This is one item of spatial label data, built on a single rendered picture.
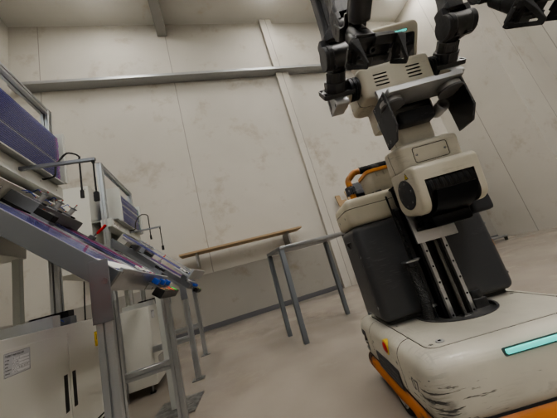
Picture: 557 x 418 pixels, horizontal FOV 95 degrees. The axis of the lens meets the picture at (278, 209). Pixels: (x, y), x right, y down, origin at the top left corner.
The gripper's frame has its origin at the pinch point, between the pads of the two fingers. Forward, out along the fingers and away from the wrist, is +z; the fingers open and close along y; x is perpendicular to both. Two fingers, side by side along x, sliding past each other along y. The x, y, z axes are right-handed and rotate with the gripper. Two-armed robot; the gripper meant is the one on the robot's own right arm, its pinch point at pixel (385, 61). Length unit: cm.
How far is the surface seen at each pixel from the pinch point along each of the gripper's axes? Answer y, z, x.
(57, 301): -143, -8, 97
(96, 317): -83, 29, 42
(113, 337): -80, 34, 45
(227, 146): -72, -385, 297
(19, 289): -156, -13, 88
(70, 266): -92, 13, 38
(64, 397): -114, 39, 79
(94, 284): -84, 21, 38
